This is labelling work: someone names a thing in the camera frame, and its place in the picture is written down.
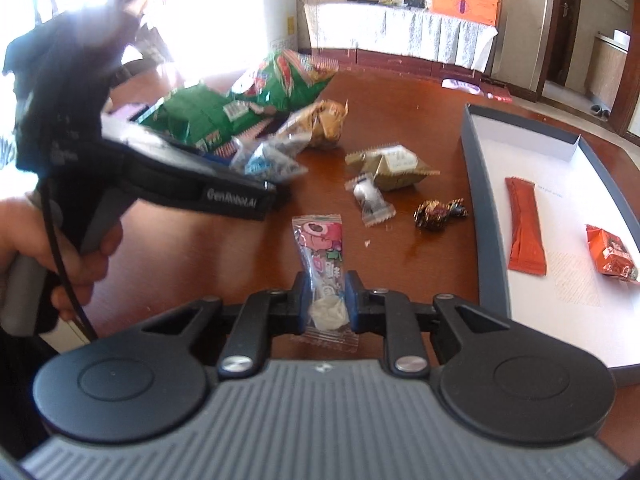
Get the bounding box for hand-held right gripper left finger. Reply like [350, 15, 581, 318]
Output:
[141, 271, 312, 377]

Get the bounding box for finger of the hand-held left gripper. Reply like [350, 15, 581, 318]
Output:
[270, 182, 297, 211]

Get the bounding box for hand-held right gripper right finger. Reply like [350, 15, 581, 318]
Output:
[345, 270, 511, 379]

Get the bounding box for clear blue-white candy packet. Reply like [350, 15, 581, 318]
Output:
[230, 137, 309, 182]

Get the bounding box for pink candy packet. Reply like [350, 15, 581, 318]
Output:
[291, 214, 361, 356]

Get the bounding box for plain green snack bag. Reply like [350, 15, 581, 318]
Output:
[136, 84, 275, 157]

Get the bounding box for golden brown snack packet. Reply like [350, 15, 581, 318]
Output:
[276, 99, 350, 150]

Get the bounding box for small white-black candy packet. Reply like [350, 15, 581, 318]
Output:
[346, 173, 396, 227]

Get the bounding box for large green red-print snack bag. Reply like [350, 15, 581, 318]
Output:
[229, 50, 340, 114]

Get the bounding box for olive packet with white label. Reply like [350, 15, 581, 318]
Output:
[345, 144, 441, 192]

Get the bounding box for dark foil-wrapped candy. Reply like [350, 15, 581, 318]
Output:
[413, 198, 469, 234]

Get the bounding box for grey box with white inside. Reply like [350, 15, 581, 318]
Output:
[459, 103, 640, 387]

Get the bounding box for dark chair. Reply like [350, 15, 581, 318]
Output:
[122, 22, 176, 81]

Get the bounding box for long orange stick packet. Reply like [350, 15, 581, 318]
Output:
[504, 176, 549, 277]

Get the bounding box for tall white air conditioner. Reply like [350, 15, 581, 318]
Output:
[261, 0, 301, 56]

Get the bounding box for purple object on floor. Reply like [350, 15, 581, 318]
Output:
[441, 77, 484, 95]

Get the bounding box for small orange snack packet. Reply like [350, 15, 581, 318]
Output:
[585, 223, 640, 284]

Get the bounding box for beige bin with white lid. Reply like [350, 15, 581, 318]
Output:
[584, 29, 632, 106]

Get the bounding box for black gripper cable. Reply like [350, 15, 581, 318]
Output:
[40, 180, 99, 343]

